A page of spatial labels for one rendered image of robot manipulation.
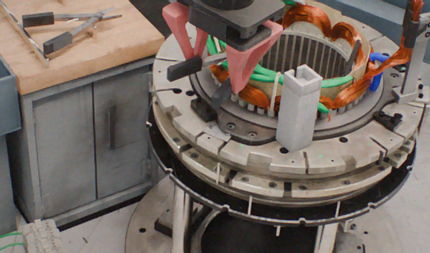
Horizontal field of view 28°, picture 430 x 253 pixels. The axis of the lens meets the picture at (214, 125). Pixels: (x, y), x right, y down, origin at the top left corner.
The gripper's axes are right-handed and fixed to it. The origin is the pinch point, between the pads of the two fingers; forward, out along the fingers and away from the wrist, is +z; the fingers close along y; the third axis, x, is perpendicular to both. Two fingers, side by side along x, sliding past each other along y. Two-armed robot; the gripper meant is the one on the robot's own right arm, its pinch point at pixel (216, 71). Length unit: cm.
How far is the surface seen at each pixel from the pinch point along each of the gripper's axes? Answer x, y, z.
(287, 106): 3.1, 7.2, 2.0
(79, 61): 1.4, -22.1, 10.9
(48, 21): 2.5, -29.0, 9.0
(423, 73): 179, -45, 112
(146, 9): 140, -137, 113
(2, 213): -7.5, -28.1, 35.5
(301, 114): 3.2, 9.0, 2.1
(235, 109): 3.6, 0.5, 6.6
